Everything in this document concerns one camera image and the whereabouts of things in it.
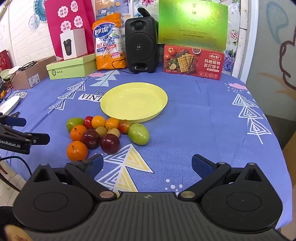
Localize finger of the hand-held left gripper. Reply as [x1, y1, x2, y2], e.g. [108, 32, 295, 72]
[0, 125, 51, 145]
[0, 112, 27, 127]

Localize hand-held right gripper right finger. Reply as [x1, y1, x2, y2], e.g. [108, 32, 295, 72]
[178, 153, 270, 200]

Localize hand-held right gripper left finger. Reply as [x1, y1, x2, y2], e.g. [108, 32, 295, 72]
[28, 153, 117, 202]

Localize dark red plum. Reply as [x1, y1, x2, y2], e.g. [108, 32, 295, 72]
[100, 134, 120, 154]
[83, 129, 100, 150]

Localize tangerine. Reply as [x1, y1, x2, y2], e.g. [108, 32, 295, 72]
[67, 141, 88, 162]
[70, 125, 87, 142]

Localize brown kiwi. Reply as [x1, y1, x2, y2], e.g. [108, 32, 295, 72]
[95, 126, 108, 138]
[107, 128, 121, 139]

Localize green mango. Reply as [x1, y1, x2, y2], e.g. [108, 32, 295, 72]
[128, 123, 150, 146]
[67, 117, 84, 133]

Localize small orange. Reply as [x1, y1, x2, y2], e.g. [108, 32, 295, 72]
[91, 115, 106, 129]
[105, 118, 120, 131]

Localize red cherry tomato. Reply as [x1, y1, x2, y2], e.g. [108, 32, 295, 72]
[83, 116, 94, 130]

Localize red green tomato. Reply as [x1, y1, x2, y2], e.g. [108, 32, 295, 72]
[118, 120, 133, 134]

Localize yellow plastic plate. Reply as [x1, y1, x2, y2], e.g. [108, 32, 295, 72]
[100, 82, 168, 123]

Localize white oval device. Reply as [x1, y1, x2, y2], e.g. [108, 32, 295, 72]
[0, 95, 20, 115]

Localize brown cardboard box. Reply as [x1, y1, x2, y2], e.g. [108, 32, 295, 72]
[10, 56, 57, 90]

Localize pale green bowl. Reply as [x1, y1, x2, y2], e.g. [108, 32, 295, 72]
[0, 66, 21, 81]

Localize blue printed tablecloth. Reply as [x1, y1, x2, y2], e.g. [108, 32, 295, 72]
[0, 70, 288, 230]

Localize red thermos jug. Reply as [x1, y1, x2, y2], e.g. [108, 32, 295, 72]
[0, 49, 10, 71]

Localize flat green box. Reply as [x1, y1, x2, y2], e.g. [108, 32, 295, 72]
[46, 54, 97, 80]

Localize white cup box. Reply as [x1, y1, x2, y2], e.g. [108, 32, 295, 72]
[60, 28, 88, 61]

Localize blue paper fan decoration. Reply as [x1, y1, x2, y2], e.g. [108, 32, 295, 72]
[33, 0, 47, 15]
[28, 14, 40, 27]

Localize red cracker box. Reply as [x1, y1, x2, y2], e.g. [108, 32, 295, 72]
[163, 44, 224, 81]

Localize pink poster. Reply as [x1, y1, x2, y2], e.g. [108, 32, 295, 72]
[44, 0, 96, 59]

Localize orange paper cup pack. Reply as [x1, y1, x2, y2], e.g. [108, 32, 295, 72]
[92, 13, 127, 70]

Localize black speaker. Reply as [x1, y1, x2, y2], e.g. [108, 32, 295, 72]
[125, 8, 159, 73]

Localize shiny green gift box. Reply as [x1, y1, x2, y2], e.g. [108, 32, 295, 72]
[158, 0, 228, 52]

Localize dark gripper cable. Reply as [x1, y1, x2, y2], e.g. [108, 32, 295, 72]
[0, 156, 33, 175]

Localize black cables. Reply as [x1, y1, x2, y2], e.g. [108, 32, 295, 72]
[13, 61, 38, 75]

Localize black speaker cable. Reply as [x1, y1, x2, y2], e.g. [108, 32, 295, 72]
[110, 61, 139, 75]

